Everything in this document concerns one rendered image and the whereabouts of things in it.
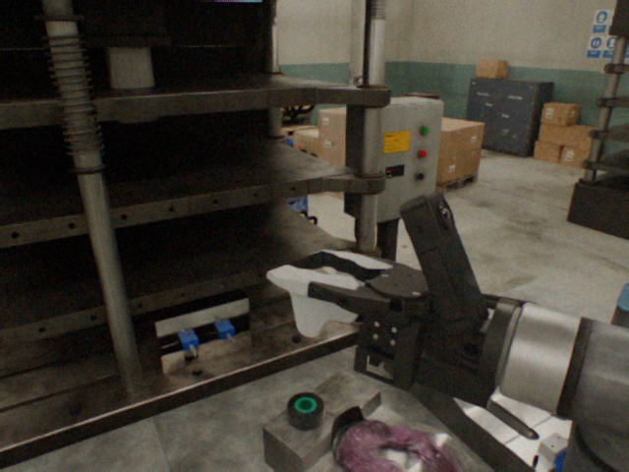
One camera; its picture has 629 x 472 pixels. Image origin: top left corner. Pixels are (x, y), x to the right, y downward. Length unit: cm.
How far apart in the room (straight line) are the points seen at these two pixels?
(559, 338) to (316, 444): 72
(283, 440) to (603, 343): 76
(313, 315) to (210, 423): 85
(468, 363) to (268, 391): 94
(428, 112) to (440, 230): 130
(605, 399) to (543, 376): 4
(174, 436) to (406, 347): 90
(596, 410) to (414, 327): 13
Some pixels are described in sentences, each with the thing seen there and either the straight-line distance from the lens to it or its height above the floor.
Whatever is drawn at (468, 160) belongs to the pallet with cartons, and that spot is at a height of 33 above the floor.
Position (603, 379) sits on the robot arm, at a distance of 36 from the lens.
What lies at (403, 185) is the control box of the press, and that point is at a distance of 164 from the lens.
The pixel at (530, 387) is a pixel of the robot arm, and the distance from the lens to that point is 37.
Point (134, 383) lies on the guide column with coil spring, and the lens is 138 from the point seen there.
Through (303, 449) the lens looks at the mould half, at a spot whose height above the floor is 91.
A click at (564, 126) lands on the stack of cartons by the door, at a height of 55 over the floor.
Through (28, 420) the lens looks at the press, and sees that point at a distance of 143.
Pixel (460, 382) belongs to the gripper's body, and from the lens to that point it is 40.
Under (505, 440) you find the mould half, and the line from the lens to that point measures 112.
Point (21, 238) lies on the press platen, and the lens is 121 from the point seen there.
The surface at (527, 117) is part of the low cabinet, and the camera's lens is 786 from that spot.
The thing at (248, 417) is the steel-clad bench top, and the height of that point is 80.
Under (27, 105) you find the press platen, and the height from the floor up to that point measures 153.
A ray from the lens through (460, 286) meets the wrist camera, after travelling 37.
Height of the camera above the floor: 165
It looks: 24 degrees down
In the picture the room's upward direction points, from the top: straight up
